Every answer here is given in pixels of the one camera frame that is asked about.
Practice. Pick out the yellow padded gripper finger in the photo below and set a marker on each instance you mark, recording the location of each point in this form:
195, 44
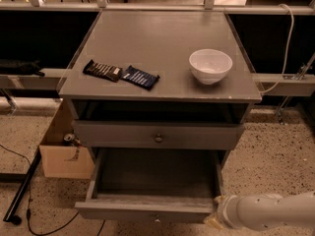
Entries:
212, 221

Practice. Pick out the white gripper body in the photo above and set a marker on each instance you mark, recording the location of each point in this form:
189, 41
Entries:
224, 208

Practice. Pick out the grey drawer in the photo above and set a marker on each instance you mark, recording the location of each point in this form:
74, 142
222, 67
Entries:
155, 185
112, 134

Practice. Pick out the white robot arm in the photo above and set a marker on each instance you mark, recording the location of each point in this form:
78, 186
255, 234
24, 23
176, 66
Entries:
263, 212

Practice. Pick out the grey top drawer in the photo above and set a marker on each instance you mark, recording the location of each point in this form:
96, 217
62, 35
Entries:
112, 134

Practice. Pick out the grey drawer cabinet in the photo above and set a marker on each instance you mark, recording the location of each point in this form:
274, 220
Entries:
160, 43

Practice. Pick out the white bowl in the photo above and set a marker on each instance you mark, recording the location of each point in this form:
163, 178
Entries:
209, 66

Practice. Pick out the cardboard box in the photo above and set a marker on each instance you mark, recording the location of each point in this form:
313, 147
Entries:
61, 160

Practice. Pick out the blue snack bar wrapper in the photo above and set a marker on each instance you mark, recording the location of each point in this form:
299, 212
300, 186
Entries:
139, 78

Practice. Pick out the metal can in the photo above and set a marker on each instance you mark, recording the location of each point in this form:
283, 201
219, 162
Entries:
69, 138

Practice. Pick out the brown snack bar wrapper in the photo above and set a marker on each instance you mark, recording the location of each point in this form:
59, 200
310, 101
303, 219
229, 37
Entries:
103, 71

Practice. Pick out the black metal floor bar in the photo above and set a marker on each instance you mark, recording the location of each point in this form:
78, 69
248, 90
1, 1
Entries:
24, 179

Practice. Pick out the black object on ledge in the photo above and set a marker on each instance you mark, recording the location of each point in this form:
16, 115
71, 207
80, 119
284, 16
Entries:
18, 67

